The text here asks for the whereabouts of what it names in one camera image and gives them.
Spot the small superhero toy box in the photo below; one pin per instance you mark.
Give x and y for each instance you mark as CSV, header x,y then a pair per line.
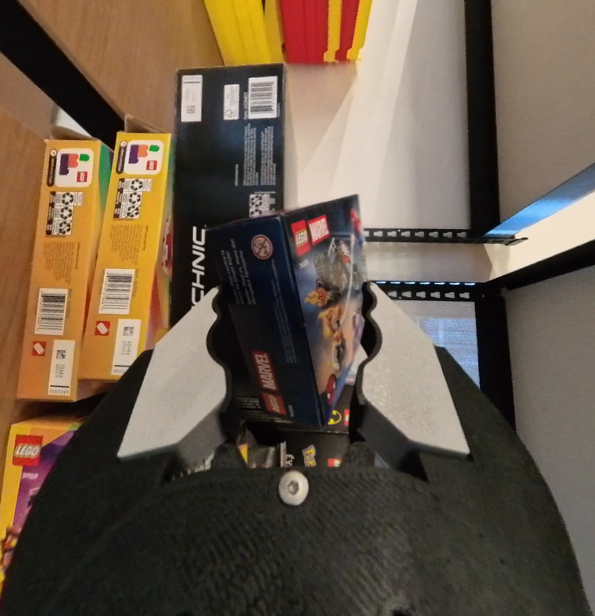
x,y
278,313

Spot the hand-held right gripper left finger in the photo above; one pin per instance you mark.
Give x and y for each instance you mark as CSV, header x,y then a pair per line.
x,y
177,394

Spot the yellow plastic bin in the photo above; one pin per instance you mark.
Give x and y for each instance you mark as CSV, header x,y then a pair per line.
x,y
240,29

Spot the tall black toy box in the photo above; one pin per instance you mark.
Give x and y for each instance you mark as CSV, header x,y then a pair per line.
x,y
220,159

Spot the dark toy box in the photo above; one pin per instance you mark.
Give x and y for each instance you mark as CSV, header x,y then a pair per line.
x,y
307,452

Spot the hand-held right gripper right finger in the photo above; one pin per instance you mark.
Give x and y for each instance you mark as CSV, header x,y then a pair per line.
x,y
413,394

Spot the red plastic bin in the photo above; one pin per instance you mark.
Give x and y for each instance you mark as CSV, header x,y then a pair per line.
x,y
302,29

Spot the purple yellow toy box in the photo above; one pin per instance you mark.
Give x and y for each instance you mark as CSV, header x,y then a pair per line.
x,y
23,481

